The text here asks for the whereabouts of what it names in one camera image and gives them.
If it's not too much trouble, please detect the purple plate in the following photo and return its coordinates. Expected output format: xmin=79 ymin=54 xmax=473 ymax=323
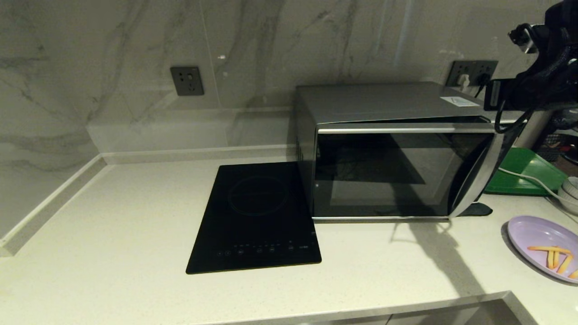
xmin=507 ymin=215 xmax=578 ymax=283

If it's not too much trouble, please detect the silver microwave oven body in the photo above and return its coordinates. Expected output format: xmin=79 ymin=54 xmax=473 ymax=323
xmin=294 ymin=82 xmax=524 ymax=218

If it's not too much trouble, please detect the black mesh basket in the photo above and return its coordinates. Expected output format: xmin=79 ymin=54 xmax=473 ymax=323
xmin=536 ymin=134 xmax=564 ymax=163

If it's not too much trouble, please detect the green cutting board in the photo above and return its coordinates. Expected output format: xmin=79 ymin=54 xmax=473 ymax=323
xmin=484 ymin=147 xmax=566 ymax=196

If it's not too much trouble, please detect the white sticker label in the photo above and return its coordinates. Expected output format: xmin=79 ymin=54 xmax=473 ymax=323
xmin=440 ymin=96 xmax=480 ymax=108

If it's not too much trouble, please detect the dark cloth pad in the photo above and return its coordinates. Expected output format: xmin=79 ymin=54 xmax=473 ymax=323
xmin=461 ymin=202 xmax=494 ymax=218

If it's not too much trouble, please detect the black induction cooktop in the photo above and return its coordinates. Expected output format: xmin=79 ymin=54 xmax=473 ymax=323
xmin=186 ymin=162 xmax=322 ymax=274

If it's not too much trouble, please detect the black power plug with cable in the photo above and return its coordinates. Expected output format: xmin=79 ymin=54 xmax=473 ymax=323
xmin=473 ymin=74 xmax=491 ymax=98

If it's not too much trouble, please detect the grey double wall socket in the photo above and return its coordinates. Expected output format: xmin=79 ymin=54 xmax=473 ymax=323
xmin=446 ymin=60 xmax=498 ymax=88

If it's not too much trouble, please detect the white power cable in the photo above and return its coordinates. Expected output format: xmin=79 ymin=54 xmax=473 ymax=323
xmin=498 ymin=167 xmax=578 ymax=225

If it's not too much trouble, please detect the grey single wall socket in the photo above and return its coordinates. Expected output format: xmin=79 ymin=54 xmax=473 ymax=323
xmin=170 ymin=66 xmax=205 ymax=96

